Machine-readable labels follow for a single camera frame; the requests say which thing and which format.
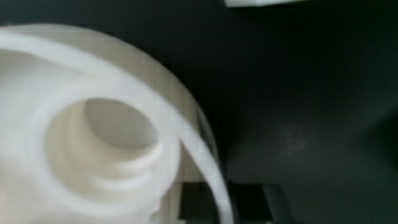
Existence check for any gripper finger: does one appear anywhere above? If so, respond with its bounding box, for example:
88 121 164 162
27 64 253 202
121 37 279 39
180 182 297 224

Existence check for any white round stool seat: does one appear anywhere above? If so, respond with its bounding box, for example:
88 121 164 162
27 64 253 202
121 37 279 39
0 24 235 224

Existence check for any white stool leg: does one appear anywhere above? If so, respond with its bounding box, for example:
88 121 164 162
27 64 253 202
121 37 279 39
224 0 308 8

